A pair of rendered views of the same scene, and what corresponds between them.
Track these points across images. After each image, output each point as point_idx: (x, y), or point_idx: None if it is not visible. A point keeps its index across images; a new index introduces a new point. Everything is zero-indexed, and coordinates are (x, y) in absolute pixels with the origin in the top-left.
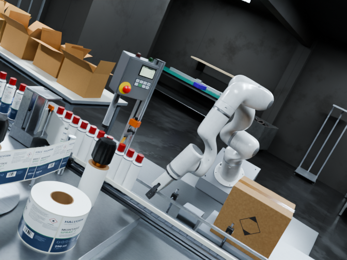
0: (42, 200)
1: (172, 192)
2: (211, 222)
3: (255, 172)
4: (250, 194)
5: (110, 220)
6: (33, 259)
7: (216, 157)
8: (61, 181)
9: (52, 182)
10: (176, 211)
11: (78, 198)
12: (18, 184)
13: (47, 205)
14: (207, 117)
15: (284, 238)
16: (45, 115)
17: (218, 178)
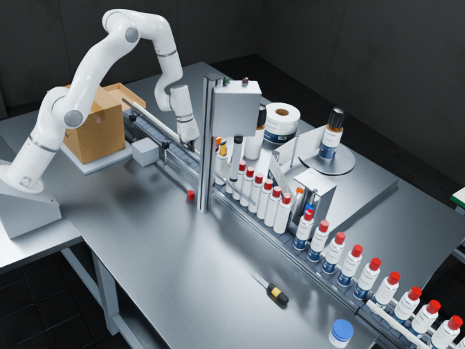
0: (293, 109)
1: (122, 199)
2: (111, 156)
3: None
4: (111, 95)
5: (232, 143)
6: None
7: (16, 195)
8: (267, 173)
9: (288, 120)
10: (142, 172)
11: (272, 112)
12: (300, 165)
13: (290, 107)
14: (179, 60)
15: (0, 151)
16: (299, 201)
17: (40, 187)
